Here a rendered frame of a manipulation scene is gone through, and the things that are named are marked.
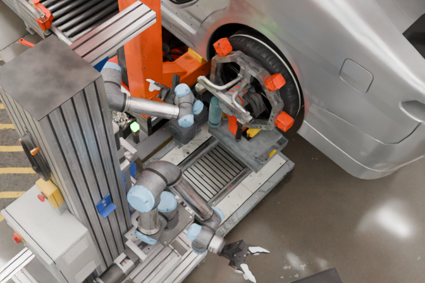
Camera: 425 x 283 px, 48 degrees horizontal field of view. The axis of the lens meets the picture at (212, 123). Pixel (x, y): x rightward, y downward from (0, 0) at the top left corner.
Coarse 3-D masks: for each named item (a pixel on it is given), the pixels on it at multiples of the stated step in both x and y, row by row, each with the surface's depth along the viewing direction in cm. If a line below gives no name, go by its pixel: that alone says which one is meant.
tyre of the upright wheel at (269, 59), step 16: (240, 32) 293; (256, 32) 286; (240, 48) 284; (256, 48) 276; (272, 48) 277; (272, 64) 273; (288, 64) 277; (224, 80) 321; (288, 80) 275; (288, 96) 279; (288, 112) 288
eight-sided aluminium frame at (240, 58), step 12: (216, 60) 295; (228, 60) 286; (240, 60) 278; (252, 60) 278; (216, 72) 307; (252, 72) 275; (264, 72) 274; (216, 84) 315; (276, 96) 280; (276, 108) 279; (252, 120) 315; (264, 120) 306
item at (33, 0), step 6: (30, 0) 379; (36, 0) 378; (36, 6) 379; (42, 6) 377; (42, 12) 376; (48, 12) 374; (48, 18) 368; (42, 24) 366; (48, 24) 370; (24, 42) 409; (30, 42) 409
